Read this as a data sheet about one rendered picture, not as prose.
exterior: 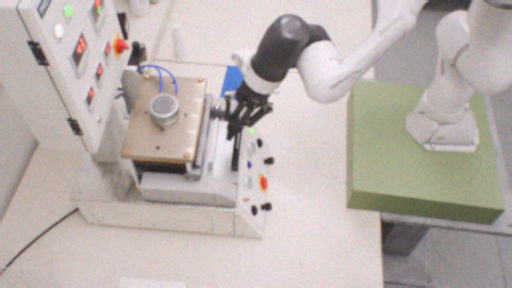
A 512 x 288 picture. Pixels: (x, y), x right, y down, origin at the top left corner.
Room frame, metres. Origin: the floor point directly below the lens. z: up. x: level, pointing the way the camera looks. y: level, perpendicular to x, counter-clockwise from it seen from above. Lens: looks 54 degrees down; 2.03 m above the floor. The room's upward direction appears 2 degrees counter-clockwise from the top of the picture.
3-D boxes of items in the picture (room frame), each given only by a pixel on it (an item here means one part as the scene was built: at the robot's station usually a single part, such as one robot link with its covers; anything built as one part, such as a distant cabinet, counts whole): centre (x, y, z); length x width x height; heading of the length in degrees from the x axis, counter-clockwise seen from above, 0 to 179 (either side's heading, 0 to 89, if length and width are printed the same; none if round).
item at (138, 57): (0.99, 0.27, 1.05); 0.15 x 0.05 x 0.15; 173
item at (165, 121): (0.78, 0.20, 1.08); 0.31 x 0.24 x 0.13; 173
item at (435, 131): (0.85, -0.66, 0.93); 0.22 x 0.19 x 0.14; 76
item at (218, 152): (0.75, 0.13, 0.97); 0.30 x 0.22 x 0.08; 83
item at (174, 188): (0.61, 0.12, 0.96); 0.25 x 0.05 x 0.07; 83
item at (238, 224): (0.77, 0.17, 0.84); 0.53 x 0.37 x 0.17; 83
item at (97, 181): (0.76, 0.21, 0.93); 0.46 x 0.35 x 0.01; 83
